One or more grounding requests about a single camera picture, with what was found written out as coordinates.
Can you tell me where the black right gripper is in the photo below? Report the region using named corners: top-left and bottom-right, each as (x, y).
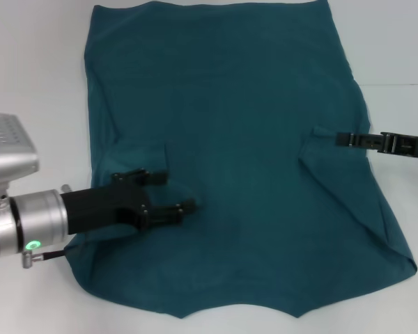
top-left (335, 130), bottom-right (418, 158)

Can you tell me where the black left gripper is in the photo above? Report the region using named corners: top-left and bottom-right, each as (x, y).
top-left (60, 168), bottom-right (200, 236)

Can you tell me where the blue shirt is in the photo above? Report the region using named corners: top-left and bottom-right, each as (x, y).
top-left (65, 0), bottom-right (418, 311)

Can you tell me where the black cable with silver plug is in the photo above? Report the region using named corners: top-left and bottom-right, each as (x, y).
top-left (22, 248), bottom-right (70, 269)

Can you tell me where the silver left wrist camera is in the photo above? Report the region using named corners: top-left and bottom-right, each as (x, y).
top-left (0, 113), bottom-right (40, 201)

